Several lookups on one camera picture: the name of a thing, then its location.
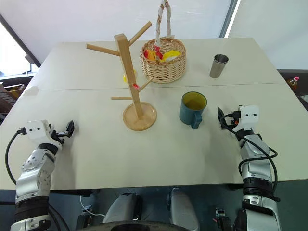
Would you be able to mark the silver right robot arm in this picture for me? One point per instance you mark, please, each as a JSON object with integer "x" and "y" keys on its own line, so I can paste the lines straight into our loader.
{"x": 255, "y": 168}

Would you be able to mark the grey robot leg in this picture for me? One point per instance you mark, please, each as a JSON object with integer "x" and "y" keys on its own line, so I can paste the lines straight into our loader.
{"x": 121, "y": 207}
{"x": 183, "y": 209}

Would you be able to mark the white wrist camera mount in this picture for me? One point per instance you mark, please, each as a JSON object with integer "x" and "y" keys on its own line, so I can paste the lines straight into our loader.
{"x": 250, "y": 115}
{"x": 36, "y": 130}

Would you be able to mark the orange yellow packet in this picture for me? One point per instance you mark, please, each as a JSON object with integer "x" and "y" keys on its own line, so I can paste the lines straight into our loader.
{"x": 149, "y": 55}

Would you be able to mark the grey left robot leg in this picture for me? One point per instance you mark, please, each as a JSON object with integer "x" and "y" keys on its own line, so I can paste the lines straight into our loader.
{"x": 121, "y": 207}

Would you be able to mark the grey window pillar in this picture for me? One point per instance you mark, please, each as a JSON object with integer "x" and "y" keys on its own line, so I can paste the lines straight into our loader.
{"x": 229, "y": 18}

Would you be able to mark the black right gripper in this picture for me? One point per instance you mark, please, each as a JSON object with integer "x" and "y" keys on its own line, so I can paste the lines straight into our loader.
{"x": 232, "y": 119}

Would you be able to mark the wooden crate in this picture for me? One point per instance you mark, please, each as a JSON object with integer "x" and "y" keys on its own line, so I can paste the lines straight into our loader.
{"x": 10, "y": 95}

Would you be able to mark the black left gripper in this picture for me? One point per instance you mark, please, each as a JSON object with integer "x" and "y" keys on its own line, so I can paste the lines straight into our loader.
{"x": 57, "y": 135}

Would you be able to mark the wooden mug tree stand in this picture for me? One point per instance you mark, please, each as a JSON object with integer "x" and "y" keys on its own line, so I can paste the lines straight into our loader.
{"x": 126, "y": 72}

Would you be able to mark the red packet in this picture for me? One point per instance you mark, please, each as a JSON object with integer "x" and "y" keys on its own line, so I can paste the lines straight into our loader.
{"x": 157, "y": 53}

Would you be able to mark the black device under table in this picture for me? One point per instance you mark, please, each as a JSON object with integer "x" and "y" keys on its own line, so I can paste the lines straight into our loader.
{"x": 84, "y": 222}
{"x": 223, "y": 220}

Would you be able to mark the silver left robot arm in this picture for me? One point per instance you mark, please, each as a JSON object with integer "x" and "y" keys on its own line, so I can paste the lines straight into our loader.
{"x": 36, "y": 173}

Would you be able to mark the oil bottle pink cap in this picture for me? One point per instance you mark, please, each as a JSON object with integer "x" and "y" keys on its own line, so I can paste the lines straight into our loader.
{"x": 293, "y": 84}

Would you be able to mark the black window frame bar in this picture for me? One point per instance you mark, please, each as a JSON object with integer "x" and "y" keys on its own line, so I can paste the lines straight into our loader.
{"x": 21, "y": 41}

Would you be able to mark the blue mug yellow inside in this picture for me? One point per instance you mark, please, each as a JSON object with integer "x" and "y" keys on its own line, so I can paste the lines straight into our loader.
{"x": 187, "y": 115}

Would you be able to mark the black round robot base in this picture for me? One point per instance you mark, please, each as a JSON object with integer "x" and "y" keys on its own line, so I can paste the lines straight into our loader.
{"x": 139, "y": 226}

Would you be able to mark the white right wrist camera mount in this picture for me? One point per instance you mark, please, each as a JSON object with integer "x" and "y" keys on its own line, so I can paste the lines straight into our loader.
{"x": 250, "y": 115}

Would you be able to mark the small yellow object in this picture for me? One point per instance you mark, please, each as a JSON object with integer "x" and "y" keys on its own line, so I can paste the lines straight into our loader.
{"x": 125, "y": 78}

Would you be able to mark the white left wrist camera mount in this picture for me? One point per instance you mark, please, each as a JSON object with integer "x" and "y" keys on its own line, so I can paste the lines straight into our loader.
{"x": 36, "y": 130}

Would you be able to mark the steel tumbler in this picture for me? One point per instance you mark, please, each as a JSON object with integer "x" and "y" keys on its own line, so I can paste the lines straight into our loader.
{"x": 217, "y": 68}

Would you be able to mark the grey right robot leg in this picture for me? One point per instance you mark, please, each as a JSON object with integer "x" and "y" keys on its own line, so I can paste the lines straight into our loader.
{"x": 183, "y": 209}

